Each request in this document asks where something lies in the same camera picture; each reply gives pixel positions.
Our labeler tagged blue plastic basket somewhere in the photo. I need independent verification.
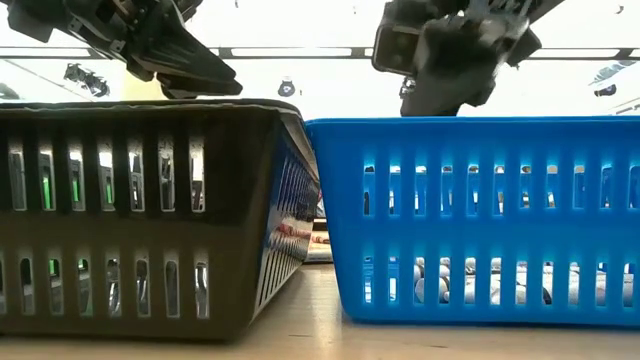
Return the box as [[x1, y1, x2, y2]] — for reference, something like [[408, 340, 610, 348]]
[[304, 116, 640, 329]]

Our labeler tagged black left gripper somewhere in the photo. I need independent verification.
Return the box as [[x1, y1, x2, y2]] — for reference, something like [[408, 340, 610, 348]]
[[0, 0, 245, 100]]

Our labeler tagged black ceiling mounted camera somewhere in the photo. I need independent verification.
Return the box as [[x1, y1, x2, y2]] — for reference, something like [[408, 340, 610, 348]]
[[398, 74, 419, 99]]

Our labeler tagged black ceiling light track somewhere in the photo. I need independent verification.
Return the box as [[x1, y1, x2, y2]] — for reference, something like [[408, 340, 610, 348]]
[[0, 45, 640, 61]]

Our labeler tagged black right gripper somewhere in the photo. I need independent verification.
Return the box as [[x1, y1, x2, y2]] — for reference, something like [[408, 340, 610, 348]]
[[398, 0, 545, 118]]

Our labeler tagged black plastic basket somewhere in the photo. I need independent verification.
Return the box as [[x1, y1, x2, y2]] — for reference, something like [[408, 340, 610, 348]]
[[0, 98, 321, 344]]

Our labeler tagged black ceiling mounted device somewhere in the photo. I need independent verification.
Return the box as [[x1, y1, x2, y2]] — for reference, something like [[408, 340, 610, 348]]
[[63, 62, 110, 99]]

